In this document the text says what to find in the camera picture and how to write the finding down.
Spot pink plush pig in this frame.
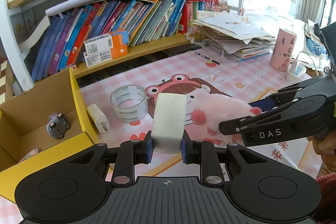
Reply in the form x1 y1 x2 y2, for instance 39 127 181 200
191 94 262 147

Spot white charger plug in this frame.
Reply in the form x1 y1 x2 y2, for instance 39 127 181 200
87 104 110 134

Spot white foam block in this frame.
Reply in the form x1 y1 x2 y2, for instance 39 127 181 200
151 93 186 154

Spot clear packing tape roll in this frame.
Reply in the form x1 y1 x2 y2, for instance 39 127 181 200
110 85 148 124

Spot grey toy car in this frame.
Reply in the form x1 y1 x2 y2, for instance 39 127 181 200
46 113 71 140

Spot pink utility knife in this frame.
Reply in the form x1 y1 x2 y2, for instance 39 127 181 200
19 148 41 162

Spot person right hand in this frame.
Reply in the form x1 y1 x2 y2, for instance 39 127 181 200
307 130 336 172

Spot white power strip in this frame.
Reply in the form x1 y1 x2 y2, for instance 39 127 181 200
285 59 306 84

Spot pink cartoon desk mat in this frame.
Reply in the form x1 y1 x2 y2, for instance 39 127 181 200
0 48 326 224

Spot pink cylindrical cup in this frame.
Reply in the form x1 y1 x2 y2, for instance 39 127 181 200
269 28 297 72

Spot black patterned pencil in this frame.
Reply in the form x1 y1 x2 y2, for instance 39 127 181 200
194 52 220 65

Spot pile of papers and books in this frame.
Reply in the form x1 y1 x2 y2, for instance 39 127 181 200
193 11 275 61

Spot yellow cardboard box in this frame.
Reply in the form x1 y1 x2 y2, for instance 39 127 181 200
1 69 98 201

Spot lower toothpaste box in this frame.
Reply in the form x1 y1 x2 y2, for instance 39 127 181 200
83 44 127 68

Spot toothpaste box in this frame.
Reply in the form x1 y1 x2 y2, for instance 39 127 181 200
84 30 129 59
83 44 127 68

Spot upper toothpaste box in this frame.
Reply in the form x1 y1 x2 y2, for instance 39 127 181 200
84 30 129 59

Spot row of leaning books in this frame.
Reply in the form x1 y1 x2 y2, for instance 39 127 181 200
18 0 224 83

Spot chessboard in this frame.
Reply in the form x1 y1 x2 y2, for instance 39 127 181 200
0 57 14 104

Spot wooden bookshelf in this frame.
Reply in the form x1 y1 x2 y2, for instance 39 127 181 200
0 0 244 93

